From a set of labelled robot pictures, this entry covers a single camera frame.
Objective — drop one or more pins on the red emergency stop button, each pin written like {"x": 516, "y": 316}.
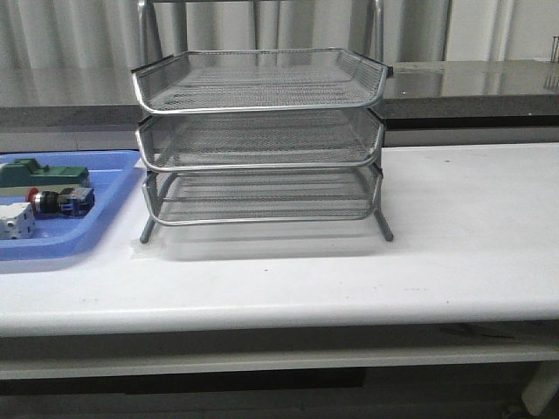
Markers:
{"x": 69, "y": 202}

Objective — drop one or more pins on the blue plastic tray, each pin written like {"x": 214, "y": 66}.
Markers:
{"x": 113, "y": 175}

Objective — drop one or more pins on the grey pleated curtain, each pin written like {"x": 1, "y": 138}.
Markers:
{"x": 90, "y": 34}

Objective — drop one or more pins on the green terminal block module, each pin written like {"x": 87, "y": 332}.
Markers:
{"x": 20, "y": 175}

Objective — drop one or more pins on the white electrical connector block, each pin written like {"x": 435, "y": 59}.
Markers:
{"x": 17, "y": 221}

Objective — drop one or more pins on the grey stone counter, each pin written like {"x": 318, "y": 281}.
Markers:
{"x": 418, "y": 95}

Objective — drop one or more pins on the white table leg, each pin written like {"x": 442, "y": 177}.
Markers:
{"x": 541, "y": 388}

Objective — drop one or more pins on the silver metal rack frame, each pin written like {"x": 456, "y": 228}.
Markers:
{"x": 375, "y": 23}

